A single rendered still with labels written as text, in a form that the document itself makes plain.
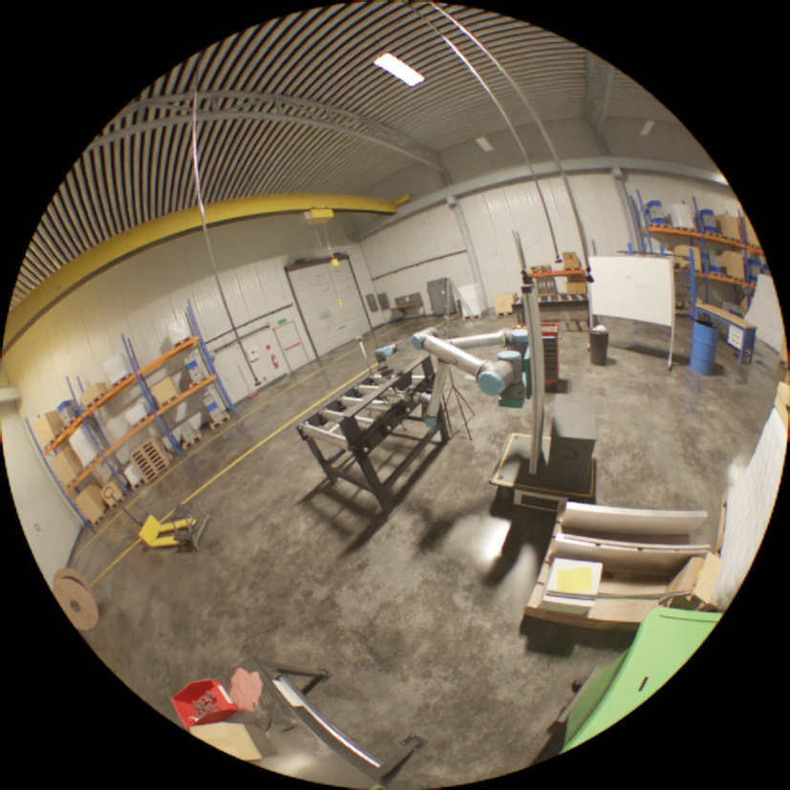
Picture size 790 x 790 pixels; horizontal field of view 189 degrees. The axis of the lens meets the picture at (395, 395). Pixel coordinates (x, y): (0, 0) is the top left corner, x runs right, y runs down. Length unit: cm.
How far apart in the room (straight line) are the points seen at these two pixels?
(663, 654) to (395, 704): 150
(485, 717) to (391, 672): 73
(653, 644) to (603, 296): 520
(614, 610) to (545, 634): 48
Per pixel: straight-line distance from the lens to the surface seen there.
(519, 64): 971
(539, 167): 1150
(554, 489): 206
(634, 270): 529
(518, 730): 203
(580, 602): 152
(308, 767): 151
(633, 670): 121
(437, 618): 196
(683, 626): 134
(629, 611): 186
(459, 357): 146
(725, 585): 242
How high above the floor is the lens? 191
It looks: 24 degrees down
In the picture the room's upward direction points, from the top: 18 degrees counter-clockwise
